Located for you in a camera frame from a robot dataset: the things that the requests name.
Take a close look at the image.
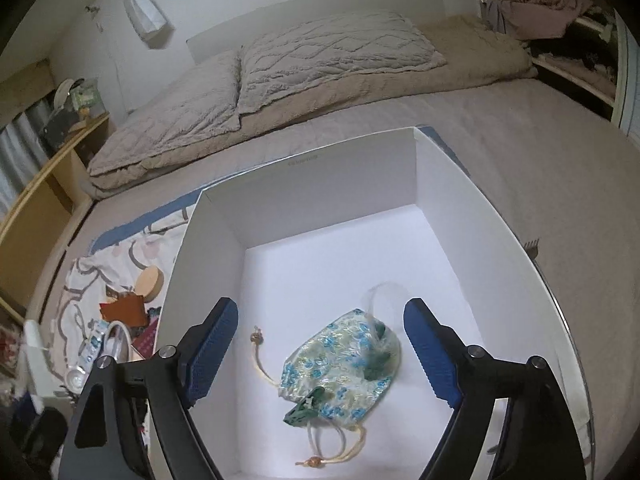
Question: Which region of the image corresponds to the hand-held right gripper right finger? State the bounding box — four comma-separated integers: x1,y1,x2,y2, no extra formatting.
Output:
402,297,588,480

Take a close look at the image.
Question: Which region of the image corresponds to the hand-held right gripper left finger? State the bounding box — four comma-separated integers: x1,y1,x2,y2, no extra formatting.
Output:
57,297,238,480

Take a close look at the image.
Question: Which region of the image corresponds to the floral drawstring pouch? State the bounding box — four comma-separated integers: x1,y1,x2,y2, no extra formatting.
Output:
252,280,403,471

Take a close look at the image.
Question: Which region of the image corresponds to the green plastic clip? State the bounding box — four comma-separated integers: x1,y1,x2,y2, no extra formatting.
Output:
285,387,326,426

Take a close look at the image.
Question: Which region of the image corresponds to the white cardboard box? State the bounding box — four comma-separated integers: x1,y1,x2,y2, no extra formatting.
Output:
149,126,596,480

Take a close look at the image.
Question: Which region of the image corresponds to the red box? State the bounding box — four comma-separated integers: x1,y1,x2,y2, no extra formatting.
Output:
131,322,161,361

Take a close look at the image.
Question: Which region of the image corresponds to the round wooden box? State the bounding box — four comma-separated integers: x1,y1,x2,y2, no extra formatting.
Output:
131,266,165,303

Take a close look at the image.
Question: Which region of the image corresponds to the brown leather wallet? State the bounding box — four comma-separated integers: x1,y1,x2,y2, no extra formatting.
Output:
99,294,146,322

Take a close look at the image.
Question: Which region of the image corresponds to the blue white sachet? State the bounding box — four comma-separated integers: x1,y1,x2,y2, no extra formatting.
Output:
80,320,108,366

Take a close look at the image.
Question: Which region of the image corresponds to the white round tin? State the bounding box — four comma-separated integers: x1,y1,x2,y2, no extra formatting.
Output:
65,365,91,391

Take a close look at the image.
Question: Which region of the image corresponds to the printed blanket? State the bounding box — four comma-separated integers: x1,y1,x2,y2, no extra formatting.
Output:
50,202,201,411

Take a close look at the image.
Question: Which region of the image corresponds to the wooden shelf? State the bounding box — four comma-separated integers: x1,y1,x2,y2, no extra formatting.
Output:
0,110,111,321

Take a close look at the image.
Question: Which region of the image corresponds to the grey quilted pillow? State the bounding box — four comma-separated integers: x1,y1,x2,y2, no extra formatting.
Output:
237,10,448,116
89,50,243,178

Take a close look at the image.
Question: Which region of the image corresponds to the black bag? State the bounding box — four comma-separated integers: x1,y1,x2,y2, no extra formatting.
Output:
40,107,83,153

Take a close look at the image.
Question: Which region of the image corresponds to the grey curtain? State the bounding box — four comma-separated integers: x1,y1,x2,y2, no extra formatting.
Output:
0,97,56,216

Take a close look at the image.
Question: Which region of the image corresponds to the green plush toy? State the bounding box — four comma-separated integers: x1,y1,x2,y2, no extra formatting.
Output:
70,80,98,111

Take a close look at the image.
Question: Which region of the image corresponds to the white cap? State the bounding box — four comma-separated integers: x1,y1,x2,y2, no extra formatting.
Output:
54,77,86,108

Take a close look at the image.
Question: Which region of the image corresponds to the beige fleece duvet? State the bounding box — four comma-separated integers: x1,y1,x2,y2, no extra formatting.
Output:
82,14,541,198

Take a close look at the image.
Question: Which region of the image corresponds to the wooden closet niche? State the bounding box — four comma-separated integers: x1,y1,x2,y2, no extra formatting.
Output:
480,0,626,111

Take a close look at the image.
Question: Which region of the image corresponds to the printed beige valance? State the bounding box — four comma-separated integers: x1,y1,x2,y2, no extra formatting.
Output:
0,57,53,126

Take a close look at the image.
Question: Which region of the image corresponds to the white shutter door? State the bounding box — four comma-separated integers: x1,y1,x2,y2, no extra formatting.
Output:
612,15,640,136

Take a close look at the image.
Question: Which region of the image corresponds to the white paper bag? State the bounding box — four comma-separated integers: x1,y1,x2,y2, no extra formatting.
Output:
124,0,166,43

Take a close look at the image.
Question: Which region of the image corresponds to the pink clothes pile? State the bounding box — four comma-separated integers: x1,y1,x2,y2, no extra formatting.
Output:
500,0,596,41

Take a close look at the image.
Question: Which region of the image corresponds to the white round ring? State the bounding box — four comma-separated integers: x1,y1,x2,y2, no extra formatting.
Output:
102,322,133,361

